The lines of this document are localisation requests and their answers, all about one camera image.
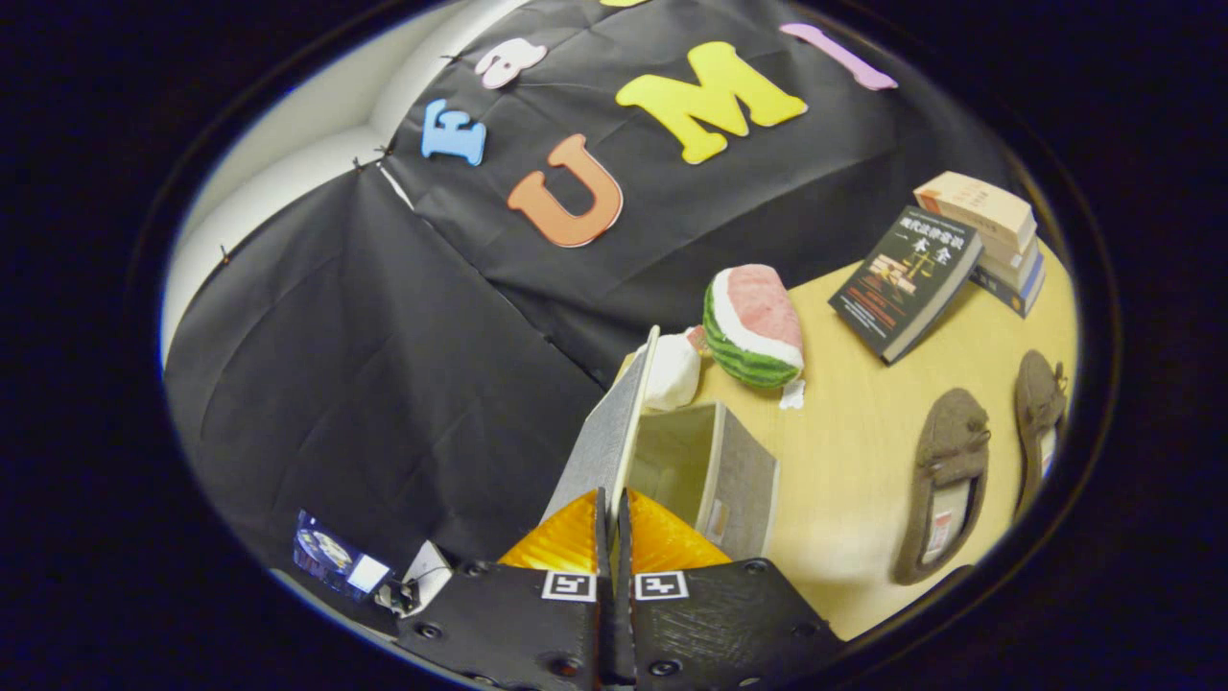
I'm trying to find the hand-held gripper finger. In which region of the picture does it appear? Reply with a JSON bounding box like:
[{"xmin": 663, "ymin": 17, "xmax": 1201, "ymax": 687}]
[
  {"xmin": 617, "ymin": 488, "xmax": 845, "ymax": 691},
  {"xmin": 395, "ymin": 488, "xmax": 615, "ymax": 691}
]

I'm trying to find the grey fabric storage box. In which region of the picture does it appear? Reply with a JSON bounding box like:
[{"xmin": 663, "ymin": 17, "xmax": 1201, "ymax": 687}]
[{"xmin": 542, "ymin": 326, "xmax": 780, "ymax": 562}]

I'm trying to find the brown fuzzy shoe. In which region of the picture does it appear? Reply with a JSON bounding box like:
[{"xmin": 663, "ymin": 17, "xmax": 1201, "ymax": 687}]
[
  {"xmin": 894, "ymin": 388, "xmax": 991, "ymax": 585},
  {"xmin": 1014, "ymin": 349, "xmax": 1069, "ymax": 524}
]

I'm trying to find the white plush toy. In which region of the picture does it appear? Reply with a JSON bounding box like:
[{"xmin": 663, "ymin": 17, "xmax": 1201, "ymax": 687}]
[{"xmin": 641, "ymin": 331, "xmax": 703, "ymax": 412}]

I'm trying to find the blue shiny packet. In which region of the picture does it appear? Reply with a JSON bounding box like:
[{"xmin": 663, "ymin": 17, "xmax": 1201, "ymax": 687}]
[{"xmin": 293, "ymin": 511, "xmax": 392, "ymax": 603}]

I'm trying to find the watermelon slice plush toy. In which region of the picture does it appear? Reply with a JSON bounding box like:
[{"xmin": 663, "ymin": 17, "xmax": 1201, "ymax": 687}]
[{"xmin": 702, "ymin": 264, "xmax": 806, "ymax": 411}]

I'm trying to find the black book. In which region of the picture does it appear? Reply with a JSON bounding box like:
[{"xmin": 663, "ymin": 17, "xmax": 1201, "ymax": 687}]
[{"xmin": 828, "ymin": 205, "xmax": 984, "ymax": 366}]

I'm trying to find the beige book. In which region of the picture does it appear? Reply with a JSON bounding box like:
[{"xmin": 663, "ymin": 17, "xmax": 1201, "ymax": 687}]
[{"xmin": 913, "ymin": 171, "xmax": 1038, "ymax": 252}]

